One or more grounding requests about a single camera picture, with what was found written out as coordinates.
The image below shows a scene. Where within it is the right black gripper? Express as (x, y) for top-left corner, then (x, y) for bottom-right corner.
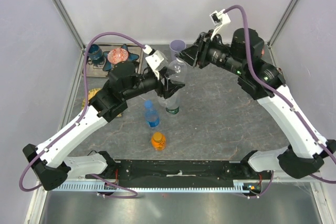
(175, 29), (246, 76)

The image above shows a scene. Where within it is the clear plastic bottle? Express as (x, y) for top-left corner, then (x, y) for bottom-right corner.
(158, 58), (187, 115)

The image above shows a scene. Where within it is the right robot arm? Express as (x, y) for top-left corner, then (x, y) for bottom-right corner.
(177, 28), (335, 179)

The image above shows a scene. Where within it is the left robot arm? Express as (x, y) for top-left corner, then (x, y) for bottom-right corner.
(23, 61), (185, 190)

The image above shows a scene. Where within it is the green label water bottle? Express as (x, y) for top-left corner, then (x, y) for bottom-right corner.
(165, 94), (180, 115)

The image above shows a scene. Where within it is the blue label water bottle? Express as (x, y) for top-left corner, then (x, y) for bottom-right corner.
(144, 100), (160, 128)

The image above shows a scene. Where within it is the orange juice bottle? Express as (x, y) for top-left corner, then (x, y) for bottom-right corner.
(151, 132), (166, 151)

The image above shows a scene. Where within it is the purple plastic cup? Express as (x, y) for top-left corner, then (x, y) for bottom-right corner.
(170, 39), (186, 61)

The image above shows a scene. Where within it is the red patterned bowl left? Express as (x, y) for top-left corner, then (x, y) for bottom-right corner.
(107, 48), (129, 65)

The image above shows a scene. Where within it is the blue star-shaped dish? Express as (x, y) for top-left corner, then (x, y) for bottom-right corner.
(102, 44), (140, 72)

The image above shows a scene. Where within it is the metal tray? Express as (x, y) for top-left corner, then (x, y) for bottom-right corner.
(86, 44), (144, 78)

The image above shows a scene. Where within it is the yellow bamboo mat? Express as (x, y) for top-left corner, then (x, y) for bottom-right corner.
(82, 88), (128, 121)

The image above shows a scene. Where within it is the dark blue mug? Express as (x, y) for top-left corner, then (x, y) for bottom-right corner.
(86, 44), (103, 61)

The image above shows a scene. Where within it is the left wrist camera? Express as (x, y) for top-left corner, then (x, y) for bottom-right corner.
(142, 45), (168, 80)

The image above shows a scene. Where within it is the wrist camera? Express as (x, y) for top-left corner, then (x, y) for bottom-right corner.
(142, 45), (168, 80)
(209, 9), (231, 40)

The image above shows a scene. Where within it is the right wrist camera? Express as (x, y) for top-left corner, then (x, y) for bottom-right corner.
(209, 9), (231, 40)

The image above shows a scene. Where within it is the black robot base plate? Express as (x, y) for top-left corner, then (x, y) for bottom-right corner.
(99, 151), (271, 189)

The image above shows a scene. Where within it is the slotted cable duct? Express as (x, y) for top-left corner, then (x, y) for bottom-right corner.
(53, 180), (261, 193)

